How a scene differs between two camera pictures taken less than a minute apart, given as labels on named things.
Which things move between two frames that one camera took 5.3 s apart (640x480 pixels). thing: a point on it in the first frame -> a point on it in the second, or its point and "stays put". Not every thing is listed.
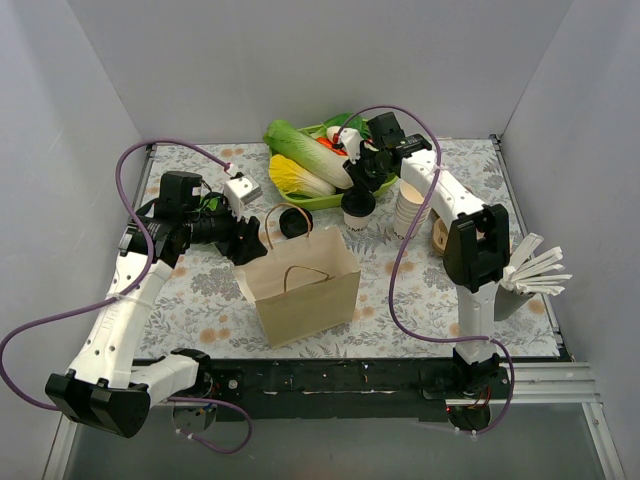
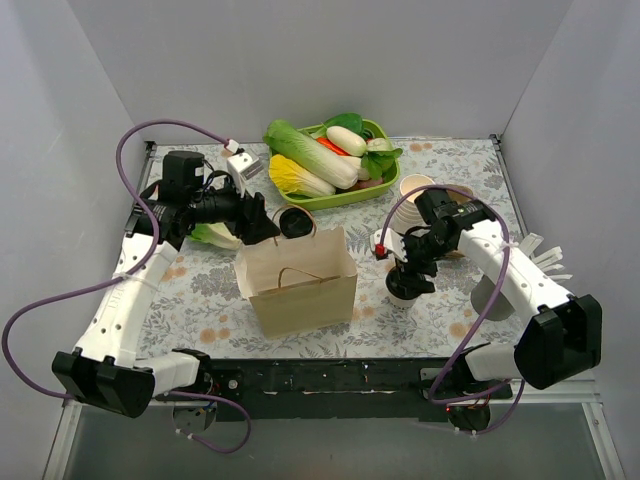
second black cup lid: x=293 y=222 stays put
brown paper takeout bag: x=304 y=288 stays put
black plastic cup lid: x=358 y=203 -> x=403 y=284
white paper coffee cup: x=357 y=224 -> x=401 y=304
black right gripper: x=360 y=176 -> x=410 y=275
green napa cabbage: x=321 y=159 stays put
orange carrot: x=326 y=143 stays put
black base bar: x=342 y=389 stays put
